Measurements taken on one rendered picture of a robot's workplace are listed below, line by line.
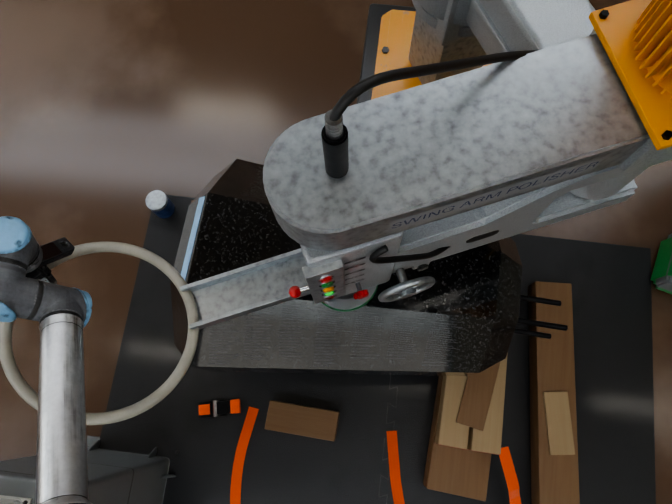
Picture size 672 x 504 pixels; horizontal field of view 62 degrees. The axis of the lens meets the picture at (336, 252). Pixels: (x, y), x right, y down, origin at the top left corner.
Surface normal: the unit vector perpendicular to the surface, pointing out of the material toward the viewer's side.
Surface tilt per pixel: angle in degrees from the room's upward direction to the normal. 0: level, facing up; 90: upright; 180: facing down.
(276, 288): 2
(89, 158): 0
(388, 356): 45
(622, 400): 0
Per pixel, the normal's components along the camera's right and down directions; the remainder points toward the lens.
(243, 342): -0.10, 0.49
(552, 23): -0.03, -0.26
